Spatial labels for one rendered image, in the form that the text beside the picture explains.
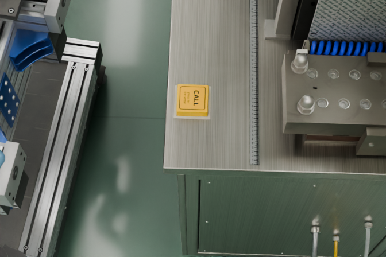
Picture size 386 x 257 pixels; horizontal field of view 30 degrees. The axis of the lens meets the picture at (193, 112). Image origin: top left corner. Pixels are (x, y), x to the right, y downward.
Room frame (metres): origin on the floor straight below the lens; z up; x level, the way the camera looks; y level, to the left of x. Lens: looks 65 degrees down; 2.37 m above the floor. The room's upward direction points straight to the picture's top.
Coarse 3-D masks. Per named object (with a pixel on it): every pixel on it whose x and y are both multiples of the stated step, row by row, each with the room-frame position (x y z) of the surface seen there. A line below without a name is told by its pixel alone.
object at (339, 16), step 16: (320, 0) 0.79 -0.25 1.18; (336, 0) 0.79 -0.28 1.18; (352, 0) 0.79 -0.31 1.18; (368, 0) 0.79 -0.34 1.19; (384, 0) 0.79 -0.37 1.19; (320, 16) 0.79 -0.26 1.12; (336, 16) 0.79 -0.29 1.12; (352, 16) 0.79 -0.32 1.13; (368, 16) 0.79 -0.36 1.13; (384, 16) 0.79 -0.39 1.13; (320, 32) 0.79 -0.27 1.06; (336, 32) 0.79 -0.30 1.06; (352, 32) 0.79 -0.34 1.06; (368, 32) 0.79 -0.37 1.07; (384, 32) 0.78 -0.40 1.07
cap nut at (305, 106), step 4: (304, 96) 0.63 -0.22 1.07; (308, 96) 0.63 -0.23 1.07; (300, 100) 0.63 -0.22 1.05; (304, 100) 0.62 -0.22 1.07; (308, 100) 0.62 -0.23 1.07; (312, 100) 0.62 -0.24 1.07; (300, 104) 0.62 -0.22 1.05; (304, 104) 0.62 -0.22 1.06; (308, 104) 0.62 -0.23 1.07; (312, 104) 0.62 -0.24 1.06; (300, 108) 0.62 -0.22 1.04; (304, 108) 0.62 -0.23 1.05; (308, 108) 0.61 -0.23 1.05; (312, 108) 0.62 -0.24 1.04; (300, 112) 0.61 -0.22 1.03; (304, 112) 0.61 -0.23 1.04; (308, 112) 0.61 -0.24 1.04
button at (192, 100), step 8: (184, 88) 0.72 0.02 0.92; (192, 88) 0.72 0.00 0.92; (200, 88) 0.72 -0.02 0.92; (208, 88) 0.72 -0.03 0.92; (184, 96) 0.70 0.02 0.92; (192, 96) 0.70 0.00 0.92; (200, 96) 0.70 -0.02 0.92; (176, 104) 0.69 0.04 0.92; (184, 104) 0.68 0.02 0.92; (192, 104) 0.68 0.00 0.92; (200, 104) 0.68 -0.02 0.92; (176, 112) 0.67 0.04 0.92; (184, 112) 0.67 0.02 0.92; (192, 112) 0.67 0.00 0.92; (200, 112) 0.67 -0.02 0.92
